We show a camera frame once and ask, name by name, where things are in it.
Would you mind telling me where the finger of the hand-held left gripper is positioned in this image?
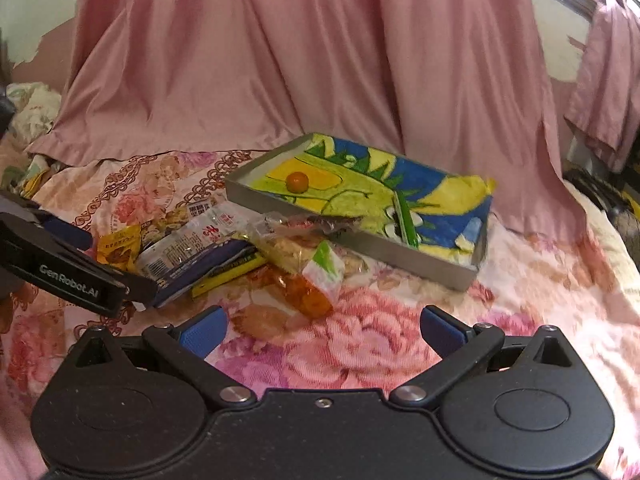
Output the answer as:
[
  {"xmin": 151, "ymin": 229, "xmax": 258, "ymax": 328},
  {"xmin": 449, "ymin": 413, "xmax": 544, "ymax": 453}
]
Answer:
[
  {"xmin": 0, "ymin": 191, "xmax": 94, "ymax": 252},
  {"xmin": 0, "ymin": 212, "xmax": 159, "ymax": 318}
]

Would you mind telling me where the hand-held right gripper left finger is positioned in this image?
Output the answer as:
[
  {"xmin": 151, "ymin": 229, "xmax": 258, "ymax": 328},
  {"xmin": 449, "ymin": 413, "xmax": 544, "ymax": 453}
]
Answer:
[{"xmin": 70, "ymin": 304, "xmax": 255, "ymax": 409}]

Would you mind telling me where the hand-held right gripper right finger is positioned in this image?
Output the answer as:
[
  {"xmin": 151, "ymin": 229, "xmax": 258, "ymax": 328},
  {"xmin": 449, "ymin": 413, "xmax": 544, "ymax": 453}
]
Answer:
[{"xmin": 389, "ymin": 304, "xmax": 577, "ymax": 407}]

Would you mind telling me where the gold packet with brown picture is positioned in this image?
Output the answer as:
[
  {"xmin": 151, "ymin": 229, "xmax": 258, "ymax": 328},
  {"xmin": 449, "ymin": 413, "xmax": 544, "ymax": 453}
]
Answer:
[{"xmin": 95, "ymin": 224, "xmax": 144, "ymax": 274}]

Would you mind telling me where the yellow biscuit packet purple label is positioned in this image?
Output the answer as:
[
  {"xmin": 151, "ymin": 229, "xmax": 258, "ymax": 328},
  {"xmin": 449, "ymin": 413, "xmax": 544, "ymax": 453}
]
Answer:
[{"xmin": 150, "ymin": 240, "xmax": 269, "ymax": 309}]

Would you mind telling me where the white snack packet red print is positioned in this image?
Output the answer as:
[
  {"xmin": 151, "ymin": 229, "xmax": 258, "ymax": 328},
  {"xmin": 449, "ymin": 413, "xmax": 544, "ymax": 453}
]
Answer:
[{"xmin": 135, "ymin": 209, "xmax": 251, "ymax": 282}]

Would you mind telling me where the grey cardboard tray box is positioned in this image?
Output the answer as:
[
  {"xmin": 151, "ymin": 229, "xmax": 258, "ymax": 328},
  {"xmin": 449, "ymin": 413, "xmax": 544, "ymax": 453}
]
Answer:
[{"xmin": 224, "ymin": 132, "xmax": 494, "ymax": 292}]

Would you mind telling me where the clear cracker packet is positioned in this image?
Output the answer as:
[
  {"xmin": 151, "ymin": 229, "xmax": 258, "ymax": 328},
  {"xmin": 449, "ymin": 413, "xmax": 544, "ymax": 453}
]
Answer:
[{"xmin": 249, "ymin": 232, "xmax": 372, "ymax": 282}]

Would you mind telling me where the green and white small packet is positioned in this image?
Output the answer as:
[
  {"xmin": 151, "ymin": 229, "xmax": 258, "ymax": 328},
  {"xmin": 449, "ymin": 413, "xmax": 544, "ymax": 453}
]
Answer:
[{"xmin": 301, "ymin": 240, "xmax": 347, "ymax": 307}]

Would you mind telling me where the floral pink bedsheet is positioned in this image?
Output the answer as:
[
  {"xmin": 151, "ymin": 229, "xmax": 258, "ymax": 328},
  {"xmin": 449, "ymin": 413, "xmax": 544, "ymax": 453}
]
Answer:
[{"xmin": 0, "ymin": 135, "xmax": 640, "ymax": 480}]

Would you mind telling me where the green stick packet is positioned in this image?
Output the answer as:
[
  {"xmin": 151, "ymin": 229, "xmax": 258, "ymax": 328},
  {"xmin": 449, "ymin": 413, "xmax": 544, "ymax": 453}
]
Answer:
[{"xmin": 392, "ymin": 192, "xmax": 422, "ymax": 249}]

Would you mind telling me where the crumpled pale floral cloth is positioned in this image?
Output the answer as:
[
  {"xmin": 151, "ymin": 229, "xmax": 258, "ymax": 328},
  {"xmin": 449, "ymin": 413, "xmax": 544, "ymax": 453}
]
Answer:
[{"xmin": 0, "ymin": 81, "xmax": 64, "ymax": 201}]

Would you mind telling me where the clear wrapper with dark bar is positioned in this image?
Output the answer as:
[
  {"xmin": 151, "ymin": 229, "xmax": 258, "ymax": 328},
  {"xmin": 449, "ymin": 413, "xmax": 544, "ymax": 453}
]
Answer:
[{"xmin": 257, "ymin": 211, "xmax": 367, "ymax": 237}]

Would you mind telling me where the yellow blue printed box lining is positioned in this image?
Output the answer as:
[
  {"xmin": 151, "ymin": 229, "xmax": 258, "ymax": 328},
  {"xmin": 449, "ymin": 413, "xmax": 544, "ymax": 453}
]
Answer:
[{"xmin": 249, "ymin": 134, "xmax": 499, "ymax": 266}]

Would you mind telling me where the dark mesh object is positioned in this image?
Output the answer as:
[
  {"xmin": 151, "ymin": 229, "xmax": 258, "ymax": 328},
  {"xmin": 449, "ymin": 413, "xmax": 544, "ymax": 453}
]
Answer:
[{"xmin": 564, "ymin": 166, "xmax": 640, "ymax": 227}]

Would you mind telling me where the pink satin curtain cloth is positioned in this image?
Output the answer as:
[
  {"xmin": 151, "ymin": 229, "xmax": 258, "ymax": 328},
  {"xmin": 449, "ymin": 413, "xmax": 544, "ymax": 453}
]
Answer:
[{"xmin": 25, "ymin": 0, "xmax": 590, "ymax": 241}]

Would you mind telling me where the hanging pink garment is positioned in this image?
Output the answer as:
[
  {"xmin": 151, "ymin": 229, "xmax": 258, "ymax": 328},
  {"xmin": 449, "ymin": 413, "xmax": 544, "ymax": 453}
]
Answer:
[{"xmin": 564, "ymin": 0, "xmax": 640, "ymax": 174}]

